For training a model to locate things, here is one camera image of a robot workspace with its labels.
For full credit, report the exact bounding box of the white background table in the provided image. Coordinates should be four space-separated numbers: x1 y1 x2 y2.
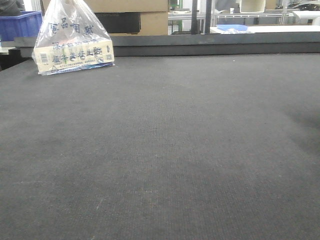
210 25 320 34

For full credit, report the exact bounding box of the dark raised table ledge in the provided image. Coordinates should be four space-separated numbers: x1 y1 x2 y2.
14 31 320 57

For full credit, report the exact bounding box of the blue tray on white table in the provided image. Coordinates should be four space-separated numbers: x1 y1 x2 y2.
216 24 249 33

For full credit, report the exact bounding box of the upper cardboard box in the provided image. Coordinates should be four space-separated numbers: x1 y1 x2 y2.
41 0 169 13

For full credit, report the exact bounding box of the blue plastic crate far left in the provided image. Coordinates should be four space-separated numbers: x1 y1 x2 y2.
0 11 43 42

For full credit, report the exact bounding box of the black vertical post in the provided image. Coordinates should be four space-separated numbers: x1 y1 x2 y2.
190 0 198 35

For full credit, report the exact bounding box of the lower cardboard box black panel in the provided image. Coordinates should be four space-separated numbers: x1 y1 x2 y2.
94 11 169 37

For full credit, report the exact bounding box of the cream box inside bag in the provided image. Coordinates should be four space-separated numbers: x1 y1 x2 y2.
33 40 115 75

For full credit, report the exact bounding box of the white plastic tub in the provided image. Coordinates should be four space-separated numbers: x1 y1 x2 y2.
239 0 266 14

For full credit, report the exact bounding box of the clear printed plastic bag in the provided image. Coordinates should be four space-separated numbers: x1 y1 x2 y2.
31 0 116 76

